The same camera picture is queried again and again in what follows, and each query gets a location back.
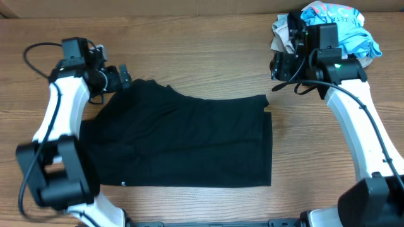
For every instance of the black t-shirt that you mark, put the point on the black t-shirt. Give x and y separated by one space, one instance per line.
151 135

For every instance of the light blue printed shirt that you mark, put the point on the light blue printed shirt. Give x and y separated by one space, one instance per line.
353 38

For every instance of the black garment in pile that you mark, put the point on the black garment in pile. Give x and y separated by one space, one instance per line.
294 21

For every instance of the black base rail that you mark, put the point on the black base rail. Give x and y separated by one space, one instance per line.
284 222

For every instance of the beige garment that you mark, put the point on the beige garment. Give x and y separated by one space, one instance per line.
281 41

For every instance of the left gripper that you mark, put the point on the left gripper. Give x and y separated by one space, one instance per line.
124 75

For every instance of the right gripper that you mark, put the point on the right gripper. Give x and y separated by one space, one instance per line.
281 69

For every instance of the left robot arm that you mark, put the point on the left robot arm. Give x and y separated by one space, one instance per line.
56 169

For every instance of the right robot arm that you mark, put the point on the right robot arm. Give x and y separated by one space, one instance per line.
377 197

